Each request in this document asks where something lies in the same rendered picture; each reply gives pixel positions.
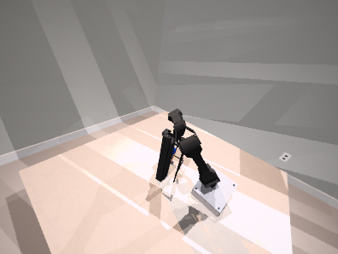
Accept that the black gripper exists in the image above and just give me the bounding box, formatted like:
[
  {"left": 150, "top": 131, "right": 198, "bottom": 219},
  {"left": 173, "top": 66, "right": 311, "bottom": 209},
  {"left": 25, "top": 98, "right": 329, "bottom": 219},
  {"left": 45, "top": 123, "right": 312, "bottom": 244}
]
[{"left": 162, "top": 129, "right": 187, "bottom": 141}]

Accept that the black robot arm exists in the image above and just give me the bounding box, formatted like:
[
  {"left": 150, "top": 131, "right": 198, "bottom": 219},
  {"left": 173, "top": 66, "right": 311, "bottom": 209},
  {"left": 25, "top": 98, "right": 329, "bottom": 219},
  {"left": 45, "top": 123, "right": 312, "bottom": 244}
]
[{"left": 167, "top": 109, "right": 220, "bottom": 188}]

